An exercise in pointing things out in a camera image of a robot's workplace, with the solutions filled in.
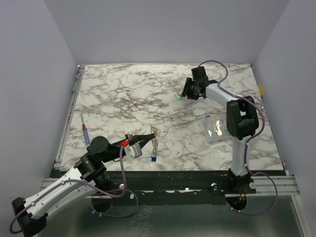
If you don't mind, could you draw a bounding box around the metal keyring chain with plate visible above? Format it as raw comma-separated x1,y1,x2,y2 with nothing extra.
150,124,160,162

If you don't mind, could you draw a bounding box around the green key tag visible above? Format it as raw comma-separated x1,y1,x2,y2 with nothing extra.
174,94,182,100

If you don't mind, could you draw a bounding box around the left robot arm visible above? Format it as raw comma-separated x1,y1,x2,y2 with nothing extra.
9,133,156,237

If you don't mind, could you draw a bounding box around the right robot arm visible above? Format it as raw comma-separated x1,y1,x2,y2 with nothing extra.
181,66,259,193

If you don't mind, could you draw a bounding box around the blue red screwdriver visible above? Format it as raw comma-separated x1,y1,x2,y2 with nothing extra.
80,114,90,145

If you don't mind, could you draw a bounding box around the clear plastic parts box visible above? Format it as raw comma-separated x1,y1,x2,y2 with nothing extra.
202,114,231,143

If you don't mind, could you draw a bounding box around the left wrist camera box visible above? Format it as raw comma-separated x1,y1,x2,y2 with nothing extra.
124,143,143,159

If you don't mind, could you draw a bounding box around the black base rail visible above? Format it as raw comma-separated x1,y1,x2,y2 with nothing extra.
91,171,255,209

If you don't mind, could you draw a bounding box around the aluminium frame rail left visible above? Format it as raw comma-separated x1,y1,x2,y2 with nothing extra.
53,65,85,170

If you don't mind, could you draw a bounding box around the aluminium frame rail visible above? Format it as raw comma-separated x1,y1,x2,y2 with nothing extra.
249,176,300,196
53,65,85,170

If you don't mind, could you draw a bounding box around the aluminium frame rail front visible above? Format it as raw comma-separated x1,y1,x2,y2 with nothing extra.
249,176,300,196

